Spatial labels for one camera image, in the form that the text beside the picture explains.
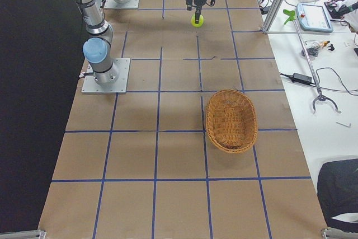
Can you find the green apple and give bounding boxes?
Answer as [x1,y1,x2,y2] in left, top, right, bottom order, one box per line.
[191,15,204,28]

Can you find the wicker basket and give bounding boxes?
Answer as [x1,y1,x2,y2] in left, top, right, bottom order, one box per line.
[205,90,258,154]

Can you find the reacher grabber tool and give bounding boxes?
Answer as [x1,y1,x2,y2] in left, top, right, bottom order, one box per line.
[283,9,341,114]

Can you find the teach pendant tablet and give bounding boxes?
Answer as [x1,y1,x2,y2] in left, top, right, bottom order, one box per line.
[296,3,333,33]

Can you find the black power adapter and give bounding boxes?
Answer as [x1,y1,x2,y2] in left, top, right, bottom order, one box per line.
[291,73,312,85]

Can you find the brown paper mat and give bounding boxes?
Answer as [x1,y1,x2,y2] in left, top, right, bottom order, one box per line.
[39,0,324,238]

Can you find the allen key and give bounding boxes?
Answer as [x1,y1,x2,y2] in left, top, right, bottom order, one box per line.
[336,122,352,128]

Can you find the black chair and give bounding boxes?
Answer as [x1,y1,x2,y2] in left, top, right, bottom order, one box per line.
[317,158,357,232]

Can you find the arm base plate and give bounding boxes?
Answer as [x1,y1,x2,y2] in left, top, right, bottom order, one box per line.
[104,0,140,10]
[81,58,131,94]

